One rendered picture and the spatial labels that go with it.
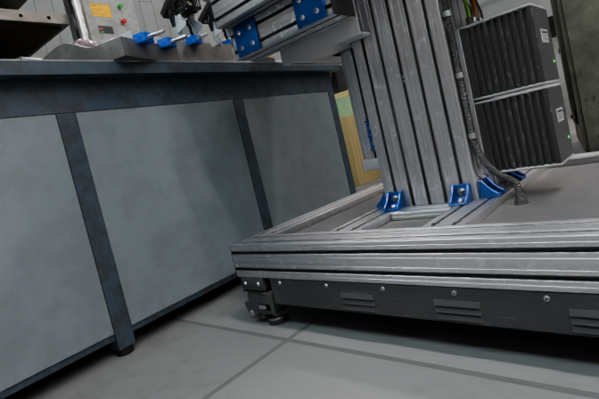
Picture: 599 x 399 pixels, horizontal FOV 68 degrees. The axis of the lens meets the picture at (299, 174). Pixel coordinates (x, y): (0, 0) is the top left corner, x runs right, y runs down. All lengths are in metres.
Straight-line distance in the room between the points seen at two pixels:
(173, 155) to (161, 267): 0.35
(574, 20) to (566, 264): 2.22
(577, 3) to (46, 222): 2.64
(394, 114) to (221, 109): 0.70
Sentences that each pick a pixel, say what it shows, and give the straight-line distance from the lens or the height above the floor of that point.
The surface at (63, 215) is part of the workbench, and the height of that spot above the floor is 0.41.
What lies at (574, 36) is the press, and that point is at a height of 0.68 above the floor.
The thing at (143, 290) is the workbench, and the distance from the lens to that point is 1.38.
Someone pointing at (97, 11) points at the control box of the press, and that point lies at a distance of 2.59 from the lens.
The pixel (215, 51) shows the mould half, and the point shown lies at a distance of 1.72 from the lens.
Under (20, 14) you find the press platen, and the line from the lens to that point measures 2.35.
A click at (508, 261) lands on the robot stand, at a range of 0.80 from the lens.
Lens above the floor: 0.45
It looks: 4 degrees down
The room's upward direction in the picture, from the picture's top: 13 degrees counter-clockwise
